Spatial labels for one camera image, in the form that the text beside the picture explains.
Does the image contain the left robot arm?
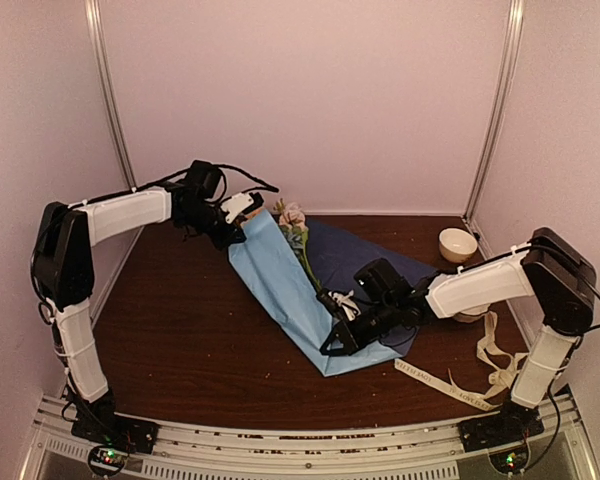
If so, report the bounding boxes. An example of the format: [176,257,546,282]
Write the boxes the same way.
[30,160,263,444]

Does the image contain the cream printed ribbon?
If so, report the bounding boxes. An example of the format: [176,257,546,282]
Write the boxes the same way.
[392,310,529,412]

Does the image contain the aluminium frame post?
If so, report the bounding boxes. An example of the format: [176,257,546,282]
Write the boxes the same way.
[84,0,137,189]
[463,0,526,225]

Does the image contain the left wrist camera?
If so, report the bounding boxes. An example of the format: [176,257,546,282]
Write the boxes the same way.
[220,192,264,224]

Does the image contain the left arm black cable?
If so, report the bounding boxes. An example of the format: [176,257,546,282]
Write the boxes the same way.
[129,160,280,196]

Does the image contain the blue wrapping paper sheet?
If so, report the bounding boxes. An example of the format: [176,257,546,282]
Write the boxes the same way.
[227,208,439,379]

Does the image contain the left aluminium frame post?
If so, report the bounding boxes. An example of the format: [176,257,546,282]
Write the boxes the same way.
[84,0,137,189]

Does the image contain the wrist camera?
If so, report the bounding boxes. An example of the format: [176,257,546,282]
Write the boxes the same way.
[317,289,361,321]
[220,192,264,224]

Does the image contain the front aluminium rail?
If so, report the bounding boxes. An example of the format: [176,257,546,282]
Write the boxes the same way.
[19,394,600,480]

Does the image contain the plain white bowl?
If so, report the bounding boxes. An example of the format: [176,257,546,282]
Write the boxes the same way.
[438,228,478,264]

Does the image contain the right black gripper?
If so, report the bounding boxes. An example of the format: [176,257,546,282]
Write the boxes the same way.
[320,299,399,357]

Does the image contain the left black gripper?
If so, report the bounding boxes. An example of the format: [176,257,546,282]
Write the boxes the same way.
[180,201,244,250]

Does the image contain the right aluminium frame post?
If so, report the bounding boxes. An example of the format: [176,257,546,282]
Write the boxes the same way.
[463,0,526,225]

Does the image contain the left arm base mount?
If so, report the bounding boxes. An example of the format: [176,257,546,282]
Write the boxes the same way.
[71,416,159,454]

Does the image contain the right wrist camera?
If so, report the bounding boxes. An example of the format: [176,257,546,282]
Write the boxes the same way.
[317,289,361,321]

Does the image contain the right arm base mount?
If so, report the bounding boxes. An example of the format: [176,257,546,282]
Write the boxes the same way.
[458,412,544,452]

